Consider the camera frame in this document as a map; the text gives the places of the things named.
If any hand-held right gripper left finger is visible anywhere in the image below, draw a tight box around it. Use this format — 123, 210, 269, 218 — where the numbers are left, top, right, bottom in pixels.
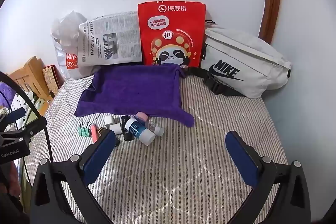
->
31, 130, 117, 224

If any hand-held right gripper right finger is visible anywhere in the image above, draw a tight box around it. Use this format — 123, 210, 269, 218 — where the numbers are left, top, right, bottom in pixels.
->
225, 131, 311, 224

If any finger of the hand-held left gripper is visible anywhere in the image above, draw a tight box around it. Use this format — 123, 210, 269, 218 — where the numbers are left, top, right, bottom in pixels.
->
5, 118, 48, 141
0, 108, 27, 125

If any pink pen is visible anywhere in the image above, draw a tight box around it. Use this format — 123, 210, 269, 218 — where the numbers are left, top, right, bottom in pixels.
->
91, 123, 99, 144

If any black and gold box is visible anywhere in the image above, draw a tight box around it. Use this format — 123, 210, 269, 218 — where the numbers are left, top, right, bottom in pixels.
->
98, 127, 121, 147

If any green binder clip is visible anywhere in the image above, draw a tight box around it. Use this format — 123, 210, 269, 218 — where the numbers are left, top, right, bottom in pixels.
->
77, 120, 92, 138

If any white cylinder cap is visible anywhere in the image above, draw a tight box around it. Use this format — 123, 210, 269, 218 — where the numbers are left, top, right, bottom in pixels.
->
109, 123, 124, 135

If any black tube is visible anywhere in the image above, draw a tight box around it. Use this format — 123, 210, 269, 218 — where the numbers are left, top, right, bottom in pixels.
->
121, 115, 134, 142

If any white and blue bottle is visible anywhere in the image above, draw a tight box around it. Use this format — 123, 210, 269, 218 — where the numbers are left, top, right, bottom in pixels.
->
125, 118, 156, 146

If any clear plastic cap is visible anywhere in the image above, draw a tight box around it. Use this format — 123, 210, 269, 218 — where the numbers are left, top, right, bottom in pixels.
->
145, 119, 165, 136

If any person's left hand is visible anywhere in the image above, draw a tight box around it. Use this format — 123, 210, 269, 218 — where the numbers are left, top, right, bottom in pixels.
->
8, 161, 22, 198

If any colourful patterned cloth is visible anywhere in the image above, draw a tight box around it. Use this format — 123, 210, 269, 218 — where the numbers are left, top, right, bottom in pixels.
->
0, 82, 50, 132

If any wooden headboard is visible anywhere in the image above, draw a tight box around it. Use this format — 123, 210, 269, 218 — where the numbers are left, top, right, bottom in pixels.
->
8, 56, 54, 109

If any patterned flat box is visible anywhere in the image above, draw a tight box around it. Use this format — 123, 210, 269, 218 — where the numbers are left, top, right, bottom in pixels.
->
42, 64, 61, 94

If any striped bed sheet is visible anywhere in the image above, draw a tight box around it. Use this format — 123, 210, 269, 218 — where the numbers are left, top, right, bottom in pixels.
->
16, 74, 289, 224

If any white plastic shopping bag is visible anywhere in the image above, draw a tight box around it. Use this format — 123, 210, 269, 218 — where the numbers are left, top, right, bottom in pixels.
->
51, 11, 99, 80

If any purple towel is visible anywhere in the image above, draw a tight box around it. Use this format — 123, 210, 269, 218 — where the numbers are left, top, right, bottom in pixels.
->
75, 64, 195, 127

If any white waist bag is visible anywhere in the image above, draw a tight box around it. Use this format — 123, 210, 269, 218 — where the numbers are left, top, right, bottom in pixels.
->
184, 20, 292, 98

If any folded newspaper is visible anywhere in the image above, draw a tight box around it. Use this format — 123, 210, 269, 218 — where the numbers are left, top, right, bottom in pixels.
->
78, 11, 143, 67

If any red paper shopping bag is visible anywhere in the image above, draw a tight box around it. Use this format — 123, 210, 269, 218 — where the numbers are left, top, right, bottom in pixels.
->
138, 0, 206, 68

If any black cable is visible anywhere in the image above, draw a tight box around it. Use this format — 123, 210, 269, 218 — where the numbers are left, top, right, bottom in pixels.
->
0, 71, 54, 164

